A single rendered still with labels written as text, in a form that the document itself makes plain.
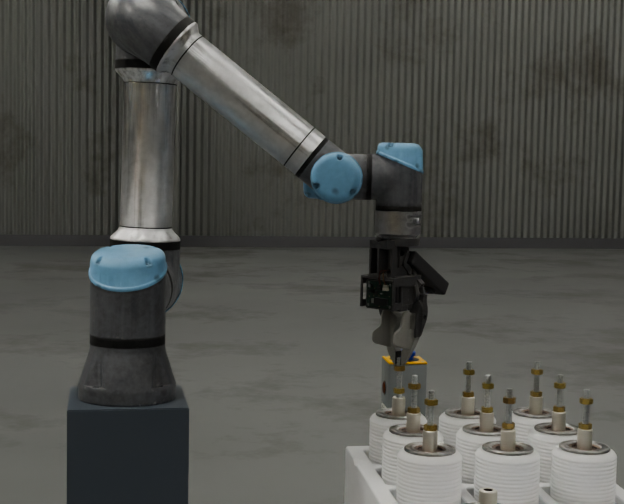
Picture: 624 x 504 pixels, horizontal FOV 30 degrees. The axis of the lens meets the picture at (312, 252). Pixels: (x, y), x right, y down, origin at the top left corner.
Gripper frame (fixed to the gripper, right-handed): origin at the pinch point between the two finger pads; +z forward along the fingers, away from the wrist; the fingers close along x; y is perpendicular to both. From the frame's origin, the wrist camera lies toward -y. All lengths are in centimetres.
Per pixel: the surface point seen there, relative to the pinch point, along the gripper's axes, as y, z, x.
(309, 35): -480, -119, -464
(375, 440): 5.3, 13.6, -0.9
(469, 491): 7.0, 17.5, 19.1
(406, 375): -11.4, 5.8, -7.7
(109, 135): -367, -43, -551
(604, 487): -0.4, 14.4, 37.8
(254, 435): -45, 35, -79
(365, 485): 15.2, 17.9, 5.3
